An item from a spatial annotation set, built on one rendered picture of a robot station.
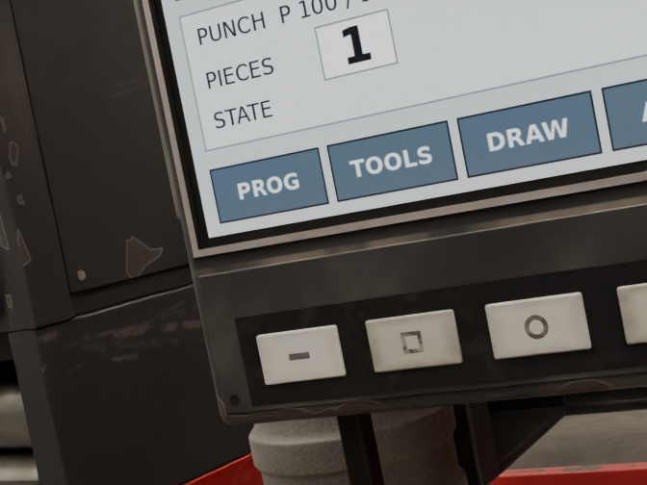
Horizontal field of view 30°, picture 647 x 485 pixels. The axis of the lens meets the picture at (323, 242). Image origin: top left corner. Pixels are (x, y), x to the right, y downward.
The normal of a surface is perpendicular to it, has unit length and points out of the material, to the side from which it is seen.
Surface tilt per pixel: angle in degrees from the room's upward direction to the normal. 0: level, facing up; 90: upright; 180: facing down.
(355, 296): 90
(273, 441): 48
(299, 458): 90
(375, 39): 90
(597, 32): 90
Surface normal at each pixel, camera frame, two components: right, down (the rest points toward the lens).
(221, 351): -0.43, 0.14
